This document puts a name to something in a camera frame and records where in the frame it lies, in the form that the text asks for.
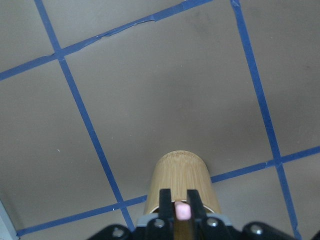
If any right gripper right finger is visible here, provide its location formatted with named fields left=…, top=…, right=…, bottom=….
left=186, top=189, right=207, bottom=225

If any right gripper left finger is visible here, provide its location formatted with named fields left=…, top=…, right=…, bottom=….
left=158, top=188, right=174, bottom=225

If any pink chopstick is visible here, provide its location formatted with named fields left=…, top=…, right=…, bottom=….
left=174, top=201, right=192, bottom=221

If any bamboo chopstick holder cup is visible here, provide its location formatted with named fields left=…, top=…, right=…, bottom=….
left=142, top=150, right=223, bottom=240

